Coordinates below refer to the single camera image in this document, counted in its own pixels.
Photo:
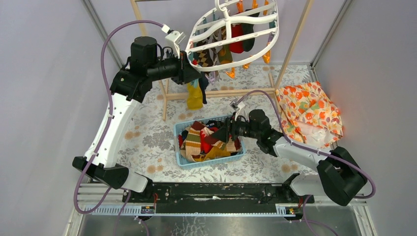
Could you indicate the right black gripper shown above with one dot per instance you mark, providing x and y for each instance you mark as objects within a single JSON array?
[{"x": 229, "y": 128}]

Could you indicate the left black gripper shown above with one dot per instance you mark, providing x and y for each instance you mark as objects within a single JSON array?
[{"x": 182, "y": 70}]

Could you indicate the white round clip hanger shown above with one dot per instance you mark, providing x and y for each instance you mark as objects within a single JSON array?
[{"x": 214, "y": 30}]

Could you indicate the striped beige brown sock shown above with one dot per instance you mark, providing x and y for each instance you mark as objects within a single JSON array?
[{"x": 195, "y": 148}]

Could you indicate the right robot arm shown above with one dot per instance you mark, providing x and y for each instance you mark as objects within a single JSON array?
[{"x": 337, "y": 175}]

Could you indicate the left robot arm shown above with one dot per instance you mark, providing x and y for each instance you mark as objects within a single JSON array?
[{"x": 127, "y": 91}]

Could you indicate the pile of socks in basket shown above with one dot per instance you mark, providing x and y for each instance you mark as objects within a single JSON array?
[{"x": 232, "y": 146}]

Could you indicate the argyle dark hanging sock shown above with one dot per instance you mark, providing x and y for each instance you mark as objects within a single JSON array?
[{"x": 203, "y": 58}]

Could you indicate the blue plastic basket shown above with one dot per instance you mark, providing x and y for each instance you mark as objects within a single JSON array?
[{"x": 186, "y": 164}]

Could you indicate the floral orange cloth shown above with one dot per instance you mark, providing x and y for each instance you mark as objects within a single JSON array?
[{"x": 308, "y": 115}]

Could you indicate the floral table mat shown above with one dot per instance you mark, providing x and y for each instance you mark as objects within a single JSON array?
[{"x": 148, "y": 145}]

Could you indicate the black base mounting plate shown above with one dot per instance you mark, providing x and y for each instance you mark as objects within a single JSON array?
[{"x": 214, "y": 198}]

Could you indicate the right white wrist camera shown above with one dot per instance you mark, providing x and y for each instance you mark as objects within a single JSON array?
[{"x": 237, "y": 107}]

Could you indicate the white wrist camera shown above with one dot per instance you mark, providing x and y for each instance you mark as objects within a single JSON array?
[
  {"x": 237, "y": 107},
  {"x": 173, "y": 39}
]

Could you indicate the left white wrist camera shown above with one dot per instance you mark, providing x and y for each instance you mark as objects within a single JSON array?
[{"x": 173, "y": 39}]

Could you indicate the wooden drying rack frame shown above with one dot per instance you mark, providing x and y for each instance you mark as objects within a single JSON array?
[{"x": 224, "y": 93}]

